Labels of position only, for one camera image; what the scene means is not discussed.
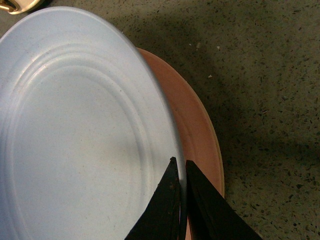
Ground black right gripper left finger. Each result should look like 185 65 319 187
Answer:
125 157 181 240

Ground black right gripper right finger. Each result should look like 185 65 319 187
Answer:
186 160 261 240

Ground pink plate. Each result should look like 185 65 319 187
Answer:
136 47 225 240

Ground blue plate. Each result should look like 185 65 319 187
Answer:
0 6 187 240

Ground cream plate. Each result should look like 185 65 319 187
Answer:
185 83 225 196

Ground cream toaster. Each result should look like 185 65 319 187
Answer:
0 0 44 15

